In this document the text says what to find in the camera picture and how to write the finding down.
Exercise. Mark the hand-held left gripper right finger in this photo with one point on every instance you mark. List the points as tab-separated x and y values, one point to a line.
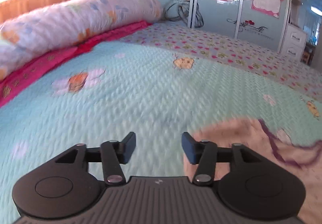
188	148

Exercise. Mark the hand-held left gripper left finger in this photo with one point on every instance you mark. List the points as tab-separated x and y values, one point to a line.
128	148

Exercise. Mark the pink printed pajama top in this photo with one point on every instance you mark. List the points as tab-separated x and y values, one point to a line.
251	136

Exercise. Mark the green quilted bee blanket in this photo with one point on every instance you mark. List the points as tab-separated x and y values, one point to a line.
138	103

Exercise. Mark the magenta printed cloth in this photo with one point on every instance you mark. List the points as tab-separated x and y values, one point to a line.
50	63

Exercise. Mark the blue sliding door wardrobe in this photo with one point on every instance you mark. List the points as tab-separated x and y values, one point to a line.
218	15

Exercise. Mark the rolled floral duvet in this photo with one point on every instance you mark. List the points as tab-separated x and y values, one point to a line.
75	20

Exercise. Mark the white drawer cabinet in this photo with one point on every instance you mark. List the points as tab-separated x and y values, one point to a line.
293	42

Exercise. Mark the wooden chair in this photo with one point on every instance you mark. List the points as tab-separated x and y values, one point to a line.
307	54

